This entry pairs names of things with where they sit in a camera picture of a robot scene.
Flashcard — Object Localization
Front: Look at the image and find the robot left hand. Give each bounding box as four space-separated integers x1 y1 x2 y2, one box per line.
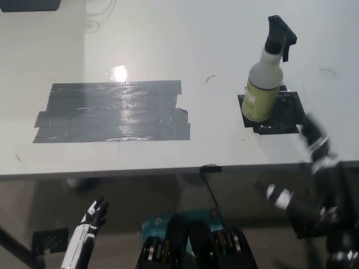
60 195 110 269

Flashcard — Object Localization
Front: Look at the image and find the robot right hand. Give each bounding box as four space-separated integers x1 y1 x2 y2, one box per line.
255 112 343 218

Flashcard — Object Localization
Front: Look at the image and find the spray bottle with green label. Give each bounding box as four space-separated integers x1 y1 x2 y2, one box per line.
241 15 298 123

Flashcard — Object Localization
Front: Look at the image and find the robot torso black and teal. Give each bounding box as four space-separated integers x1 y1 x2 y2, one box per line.
136 206 259 269

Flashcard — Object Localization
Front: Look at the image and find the black tape patch on floor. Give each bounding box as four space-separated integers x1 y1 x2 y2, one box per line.
31 227 70 254

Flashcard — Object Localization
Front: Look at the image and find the black metal table leg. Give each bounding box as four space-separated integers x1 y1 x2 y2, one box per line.
0 224 46 269

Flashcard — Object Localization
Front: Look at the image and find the black tape square marker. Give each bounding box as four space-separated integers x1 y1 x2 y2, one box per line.
237 85 307 135

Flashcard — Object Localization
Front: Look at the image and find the black box object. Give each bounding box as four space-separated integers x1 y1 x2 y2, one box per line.
0 0 61 13

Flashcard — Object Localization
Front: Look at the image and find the thin black cable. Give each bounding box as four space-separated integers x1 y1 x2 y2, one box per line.
203 171 219 207

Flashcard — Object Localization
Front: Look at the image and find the large grey duct tape patch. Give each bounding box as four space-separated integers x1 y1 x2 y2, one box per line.
32 80 192 144

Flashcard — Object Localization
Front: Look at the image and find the white cable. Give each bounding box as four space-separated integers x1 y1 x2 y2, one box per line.
83 0 116 30

